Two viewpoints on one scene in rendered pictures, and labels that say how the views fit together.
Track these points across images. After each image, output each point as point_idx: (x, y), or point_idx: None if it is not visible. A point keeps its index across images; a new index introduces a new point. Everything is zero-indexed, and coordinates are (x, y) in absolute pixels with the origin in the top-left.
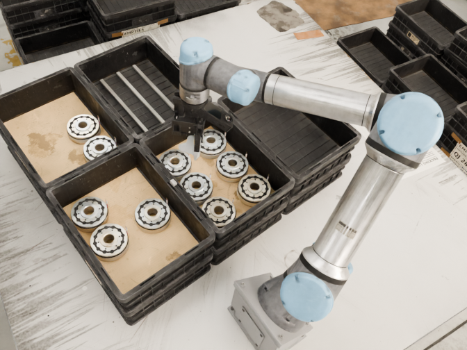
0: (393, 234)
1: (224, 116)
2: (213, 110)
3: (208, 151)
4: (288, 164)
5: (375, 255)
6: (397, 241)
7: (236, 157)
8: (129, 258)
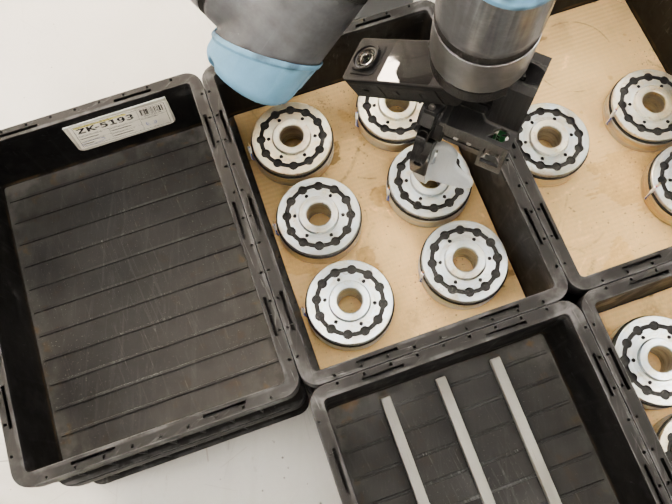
0: (22, 60)
1: (377, 55)
2: (410, 61)
3: (369, 268)
4: (170, 201)
5: (89, 33)
6: (24, 46)
7: (302, 224)
8: (605, 77)
